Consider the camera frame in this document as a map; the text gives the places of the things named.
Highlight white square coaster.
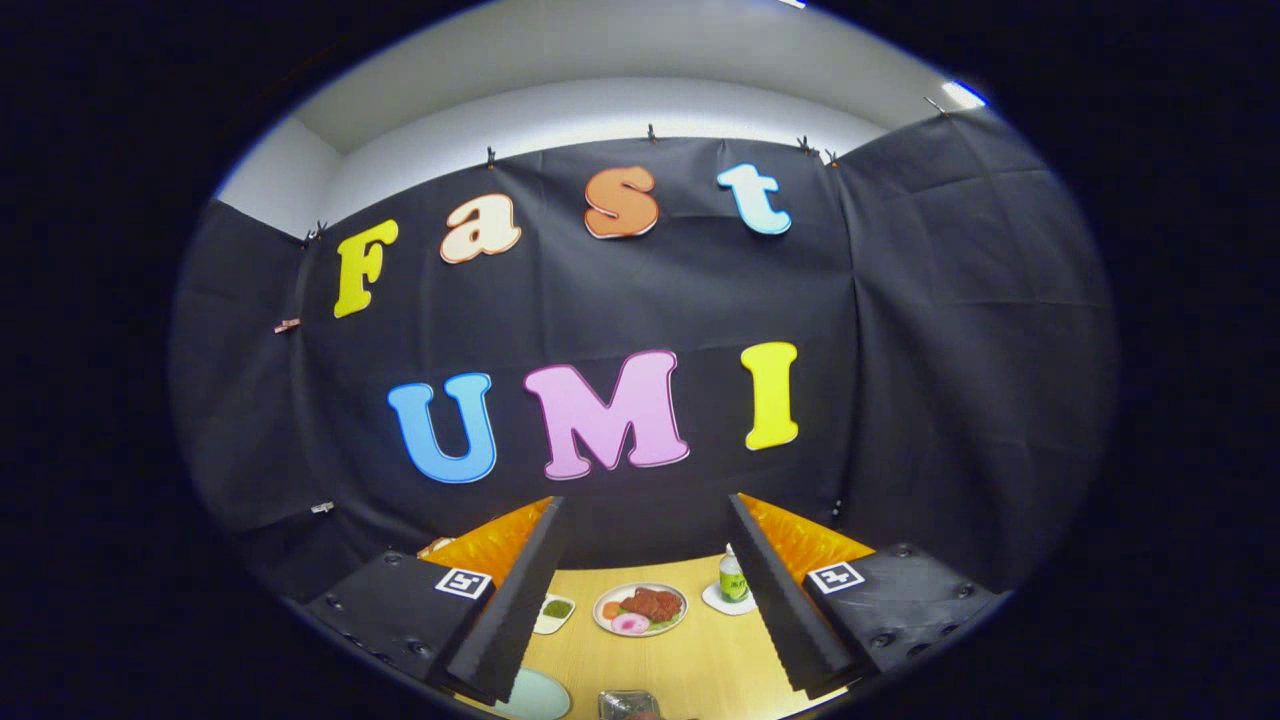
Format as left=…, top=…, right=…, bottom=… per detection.
left=701, top=583, right=758, bottom=616

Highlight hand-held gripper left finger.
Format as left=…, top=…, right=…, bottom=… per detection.
left=300, top=495, right=573, bottom=706

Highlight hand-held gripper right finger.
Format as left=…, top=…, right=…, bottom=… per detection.
left=727, top=492, right=1001, bottom=701

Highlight white divided dish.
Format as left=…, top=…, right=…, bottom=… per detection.
left=533, top=594, right=577, bottom=636

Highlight white oval food plate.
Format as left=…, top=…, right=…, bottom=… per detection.
left=592, top=583, right=689, bottom=638

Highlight metal wire basket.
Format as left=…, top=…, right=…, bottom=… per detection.
left=598, top=688, right=666, bottom=720

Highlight green label bottle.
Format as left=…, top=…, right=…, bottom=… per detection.
left=719, top=544, right=751, bottom=603

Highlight pale green plate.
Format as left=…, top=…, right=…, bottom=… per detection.
left=495, top=667, right=573, bottom=720

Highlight brown steak pieces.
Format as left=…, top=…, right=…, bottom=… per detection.
left=620, top=588, right=684, bottom=623

